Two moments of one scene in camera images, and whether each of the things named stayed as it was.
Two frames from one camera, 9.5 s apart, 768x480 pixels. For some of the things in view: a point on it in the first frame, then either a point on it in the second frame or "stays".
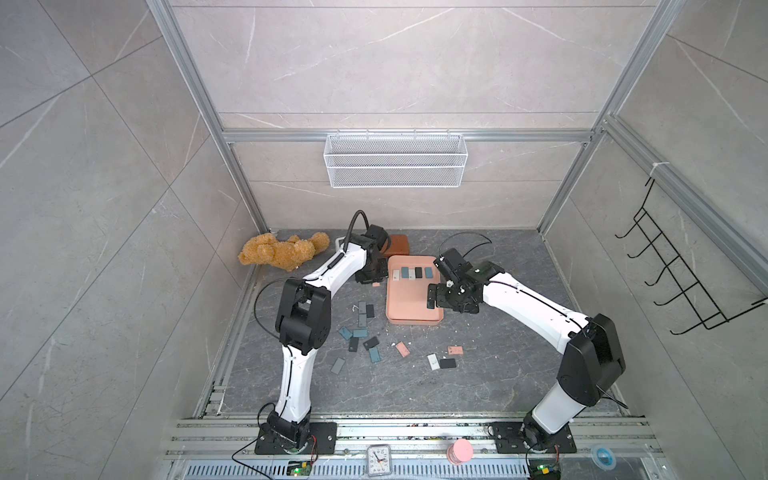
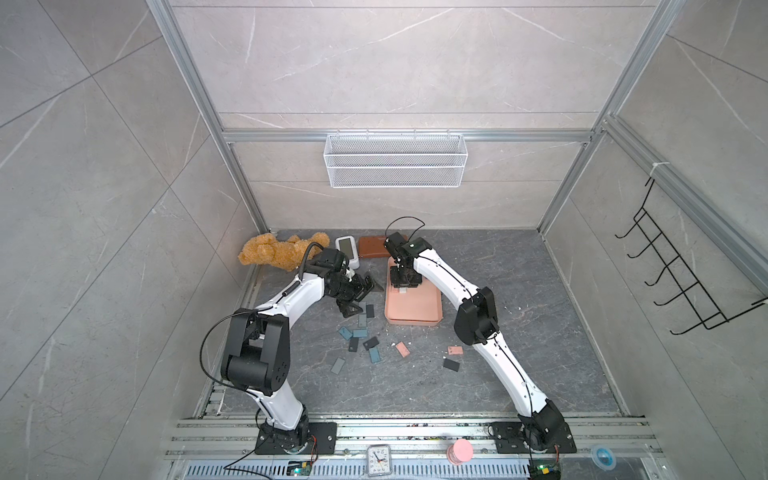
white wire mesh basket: [353, 161] stays
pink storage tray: [407, 281] stays
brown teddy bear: [288, 255] stays
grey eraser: [338, 366] stays
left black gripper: [385, 272] to [360, 292]
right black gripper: [440, 290] to [397, 283]
